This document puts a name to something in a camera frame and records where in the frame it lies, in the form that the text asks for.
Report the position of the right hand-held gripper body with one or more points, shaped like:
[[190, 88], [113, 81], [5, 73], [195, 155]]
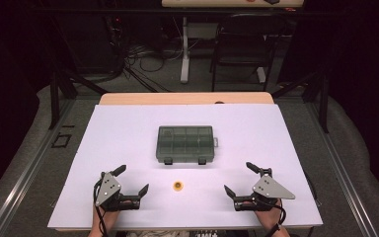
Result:
[[269, 190]]

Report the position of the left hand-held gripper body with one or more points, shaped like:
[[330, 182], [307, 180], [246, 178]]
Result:
[[108, 190]]

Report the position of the small yellow tape roll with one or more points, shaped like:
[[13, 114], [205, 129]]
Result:
[[178, 186]]

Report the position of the grey clear plastic organizer box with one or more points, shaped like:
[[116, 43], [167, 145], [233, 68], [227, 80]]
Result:
[[185, 144]]

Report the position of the person's right hand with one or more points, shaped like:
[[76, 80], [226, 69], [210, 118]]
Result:
[[268, 217]]

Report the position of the person's left hand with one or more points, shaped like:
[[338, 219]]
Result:
[[107, 219]]

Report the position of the white table cover sheet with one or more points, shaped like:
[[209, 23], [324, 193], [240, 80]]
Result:
[[210, 204]]

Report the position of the short white desk foot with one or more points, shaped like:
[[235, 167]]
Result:
[[261, 75]]

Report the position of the black metal stand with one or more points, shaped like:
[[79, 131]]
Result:
[[55, 98], [324, 105]]

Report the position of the black folding chair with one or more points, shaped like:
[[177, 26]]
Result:
[[243, 49]]

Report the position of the white desk leg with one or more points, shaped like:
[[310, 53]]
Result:
[[185, 59]]

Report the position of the light wooden background desk top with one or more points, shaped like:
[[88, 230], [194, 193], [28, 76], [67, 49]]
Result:
[[217, 3]]

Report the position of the aluminium floor rail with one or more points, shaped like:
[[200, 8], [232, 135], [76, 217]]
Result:
[[29, 168], [345, 184]]

